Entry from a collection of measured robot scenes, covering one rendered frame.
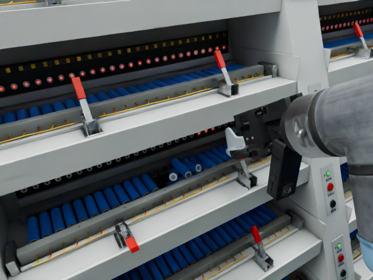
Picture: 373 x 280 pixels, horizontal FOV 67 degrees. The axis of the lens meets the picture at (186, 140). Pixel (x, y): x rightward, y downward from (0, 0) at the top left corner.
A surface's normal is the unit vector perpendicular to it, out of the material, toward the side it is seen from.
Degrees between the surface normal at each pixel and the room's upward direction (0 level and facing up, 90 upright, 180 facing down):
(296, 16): 90
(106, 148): 109
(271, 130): 90
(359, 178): 81
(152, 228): 19
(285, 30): 90
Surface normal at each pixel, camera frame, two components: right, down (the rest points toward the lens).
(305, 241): -0.07, -0.88
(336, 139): -0.75, 0.54
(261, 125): 0.39, -0.11
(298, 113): -0.89, -0.29
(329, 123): -0.89, 0.22
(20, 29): 0.49, 0.37
